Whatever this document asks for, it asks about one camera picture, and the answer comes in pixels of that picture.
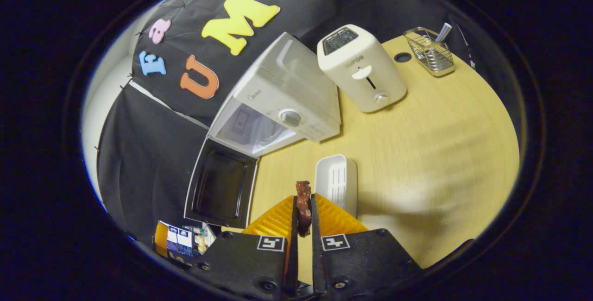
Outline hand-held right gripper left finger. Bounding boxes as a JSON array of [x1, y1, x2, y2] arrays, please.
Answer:
[[188, 194, 298, 299]]

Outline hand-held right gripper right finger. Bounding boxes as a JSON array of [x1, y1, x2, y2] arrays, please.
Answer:
[[310, 194, 422, 295]]

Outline brown meat piece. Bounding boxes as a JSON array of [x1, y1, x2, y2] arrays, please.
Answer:
[[296, 181, 313, 238]]

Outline white microwave oven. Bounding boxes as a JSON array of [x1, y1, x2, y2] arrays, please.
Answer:
[[184, 32, 342, 229]]

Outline white rectangular tray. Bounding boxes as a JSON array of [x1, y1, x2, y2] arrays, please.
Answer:
[[315, 154, 358, 218]]

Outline white toaster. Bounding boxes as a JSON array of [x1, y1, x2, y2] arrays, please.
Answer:
[[317, 24, 408, 113]]

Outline metal spoon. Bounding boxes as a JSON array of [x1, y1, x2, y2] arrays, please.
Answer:
[[435, 22, 453, 43]]

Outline metal wire basket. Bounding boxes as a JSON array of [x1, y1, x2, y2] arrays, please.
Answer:
[[403, 26, 455, 77]]

